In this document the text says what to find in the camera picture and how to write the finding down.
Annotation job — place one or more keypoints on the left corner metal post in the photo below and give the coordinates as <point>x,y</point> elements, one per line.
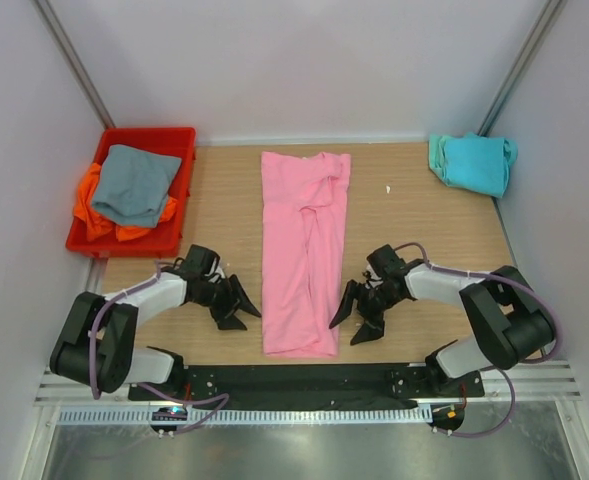
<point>73,61</point>

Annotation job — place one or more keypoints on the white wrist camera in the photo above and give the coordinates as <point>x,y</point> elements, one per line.
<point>216,272</point>
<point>370,274</point>

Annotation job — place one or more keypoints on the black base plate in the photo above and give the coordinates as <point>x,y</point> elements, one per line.
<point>400,380</point>

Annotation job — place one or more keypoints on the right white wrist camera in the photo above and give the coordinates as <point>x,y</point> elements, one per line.
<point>370,274</point>

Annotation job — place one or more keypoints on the right corner metal post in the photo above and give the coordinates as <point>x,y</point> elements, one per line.
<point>534,40</point>

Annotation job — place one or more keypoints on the red plastic bin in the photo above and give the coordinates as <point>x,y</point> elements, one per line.
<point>164,240</point>

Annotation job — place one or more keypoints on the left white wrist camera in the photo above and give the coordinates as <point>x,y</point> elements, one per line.
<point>216,272</point>

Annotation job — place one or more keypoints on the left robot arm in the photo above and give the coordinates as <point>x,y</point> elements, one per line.
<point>96,346</point>

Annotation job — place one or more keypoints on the slotted cable duct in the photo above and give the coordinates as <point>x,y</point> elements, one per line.
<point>172,416</point>

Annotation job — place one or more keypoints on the orange t shirt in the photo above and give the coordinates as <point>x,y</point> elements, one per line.
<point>96,224</point>

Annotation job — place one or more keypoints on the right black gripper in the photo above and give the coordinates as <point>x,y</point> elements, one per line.
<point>374,326</point>

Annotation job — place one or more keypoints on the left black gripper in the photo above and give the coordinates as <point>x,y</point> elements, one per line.
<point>234,292</point>

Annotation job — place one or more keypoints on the corner metal post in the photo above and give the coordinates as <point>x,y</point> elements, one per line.
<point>534,40</point>
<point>73,61</point>

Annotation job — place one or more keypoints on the teal folded t shirt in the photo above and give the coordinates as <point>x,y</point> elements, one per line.
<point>472,162</point>

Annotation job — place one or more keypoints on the pink t shirt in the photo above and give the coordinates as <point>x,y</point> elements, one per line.
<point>304,224</point>

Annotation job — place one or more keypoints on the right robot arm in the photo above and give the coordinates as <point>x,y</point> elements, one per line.
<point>508,320</point>

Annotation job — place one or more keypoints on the grey t shirt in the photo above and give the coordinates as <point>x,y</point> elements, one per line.
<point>133,186</point>

